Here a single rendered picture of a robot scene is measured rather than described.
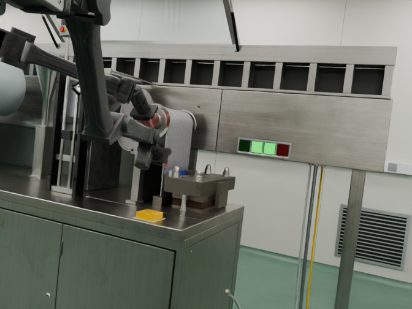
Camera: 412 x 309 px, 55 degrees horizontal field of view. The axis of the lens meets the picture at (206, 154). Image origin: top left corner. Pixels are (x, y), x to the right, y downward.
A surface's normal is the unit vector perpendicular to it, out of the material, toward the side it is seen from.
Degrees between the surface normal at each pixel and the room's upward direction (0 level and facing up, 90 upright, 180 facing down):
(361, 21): 90
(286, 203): 90
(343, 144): 90
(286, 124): 90
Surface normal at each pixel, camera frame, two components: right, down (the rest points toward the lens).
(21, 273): -0.40, 0.00
